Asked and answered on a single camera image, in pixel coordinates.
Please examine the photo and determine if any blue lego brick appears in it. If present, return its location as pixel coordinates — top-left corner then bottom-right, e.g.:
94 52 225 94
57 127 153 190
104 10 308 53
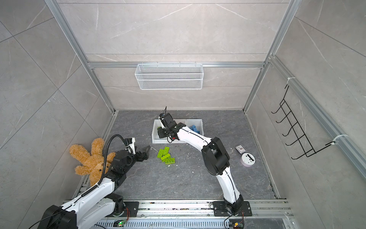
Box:
190 125 200 134

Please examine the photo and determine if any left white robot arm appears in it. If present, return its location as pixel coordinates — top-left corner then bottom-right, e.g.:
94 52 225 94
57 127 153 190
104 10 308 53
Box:
36 134 150 229

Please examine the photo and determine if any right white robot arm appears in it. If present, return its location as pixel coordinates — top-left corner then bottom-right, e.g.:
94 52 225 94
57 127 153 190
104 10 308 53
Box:
158 113 244 215

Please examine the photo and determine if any white left plastic bin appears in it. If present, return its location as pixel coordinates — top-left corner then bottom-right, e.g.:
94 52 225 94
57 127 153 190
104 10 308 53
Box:
152 119 168 144

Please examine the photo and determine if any white plastic bin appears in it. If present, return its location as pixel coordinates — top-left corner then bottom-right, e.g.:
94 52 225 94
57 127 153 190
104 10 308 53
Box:
152 119 168 144
185 119 204 135

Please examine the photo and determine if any white right plastic bin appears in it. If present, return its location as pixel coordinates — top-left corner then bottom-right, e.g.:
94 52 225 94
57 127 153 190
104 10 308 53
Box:
185 119 204 135

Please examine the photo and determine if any brown teddy bear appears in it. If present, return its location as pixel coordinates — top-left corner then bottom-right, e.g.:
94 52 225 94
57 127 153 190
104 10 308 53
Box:
69 138 104 186

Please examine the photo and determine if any small clear case clock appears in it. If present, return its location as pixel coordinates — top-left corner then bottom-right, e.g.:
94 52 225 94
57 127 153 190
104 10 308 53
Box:
235 145 246 154

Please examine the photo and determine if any round white tape roll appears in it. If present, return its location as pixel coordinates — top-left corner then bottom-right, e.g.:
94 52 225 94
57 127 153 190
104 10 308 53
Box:
241 153 255 168

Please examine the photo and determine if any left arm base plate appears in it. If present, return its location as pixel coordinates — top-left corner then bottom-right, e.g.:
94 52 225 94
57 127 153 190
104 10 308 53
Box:
112 201 140 217

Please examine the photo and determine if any white wire mesh basket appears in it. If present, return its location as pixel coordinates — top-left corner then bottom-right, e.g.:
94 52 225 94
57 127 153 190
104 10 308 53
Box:
135 64 204 90

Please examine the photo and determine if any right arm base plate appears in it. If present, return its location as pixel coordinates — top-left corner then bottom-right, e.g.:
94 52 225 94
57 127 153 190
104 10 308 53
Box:
211 201 253 217

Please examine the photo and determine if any aluminium front rail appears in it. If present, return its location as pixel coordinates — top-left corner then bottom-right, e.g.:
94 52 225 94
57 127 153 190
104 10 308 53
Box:
124 199 294 219

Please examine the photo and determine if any black wire hook rack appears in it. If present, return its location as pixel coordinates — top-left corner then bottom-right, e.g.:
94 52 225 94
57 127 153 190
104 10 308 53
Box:
271 85 336 160

